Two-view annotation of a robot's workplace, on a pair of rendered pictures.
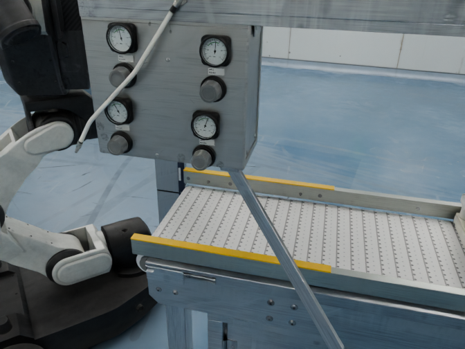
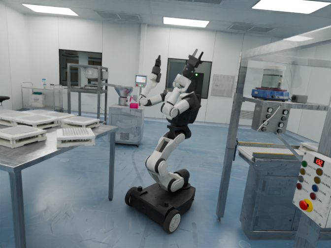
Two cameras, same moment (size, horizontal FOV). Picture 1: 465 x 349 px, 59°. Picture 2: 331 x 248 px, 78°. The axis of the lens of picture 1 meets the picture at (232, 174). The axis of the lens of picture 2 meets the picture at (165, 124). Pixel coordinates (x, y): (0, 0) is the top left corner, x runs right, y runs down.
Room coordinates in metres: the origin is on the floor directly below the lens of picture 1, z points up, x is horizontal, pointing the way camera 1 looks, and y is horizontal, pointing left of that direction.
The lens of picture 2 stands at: (-0.63, 1.32, 1.32)
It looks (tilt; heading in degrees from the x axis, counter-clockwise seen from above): 12 degrees down; 341
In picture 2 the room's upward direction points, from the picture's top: 5 degrees clockwise
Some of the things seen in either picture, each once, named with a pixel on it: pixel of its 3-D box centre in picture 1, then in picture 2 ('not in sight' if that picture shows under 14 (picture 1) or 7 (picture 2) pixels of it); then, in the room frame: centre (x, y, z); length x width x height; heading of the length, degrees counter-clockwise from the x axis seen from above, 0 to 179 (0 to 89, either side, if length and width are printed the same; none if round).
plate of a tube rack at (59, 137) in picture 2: not in sight; (75, 133); (0.96, 1.47, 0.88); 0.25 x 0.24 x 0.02; 100
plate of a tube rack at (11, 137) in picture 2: not in sight; (18, 132); (1.00, 1.84, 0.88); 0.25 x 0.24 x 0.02; 141
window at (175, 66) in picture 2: not in sight; (187, 78); (5.46, -1.38, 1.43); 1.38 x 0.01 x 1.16; 72
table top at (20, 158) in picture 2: not in sight; (8, 128); (1.41, 2.04, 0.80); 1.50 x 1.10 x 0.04; 56
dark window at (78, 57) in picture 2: not in sight; (80, 69); (6.48, 1.83, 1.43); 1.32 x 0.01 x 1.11; 72
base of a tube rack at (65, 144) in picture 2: not in sight; (75, 139); (0.96, 1.47, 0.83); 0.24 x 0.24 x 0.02; 10
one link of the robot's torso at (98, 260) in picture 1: (77, 254); (171, 181); (1.22, 0.57, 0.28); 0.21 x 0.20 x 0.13; 122
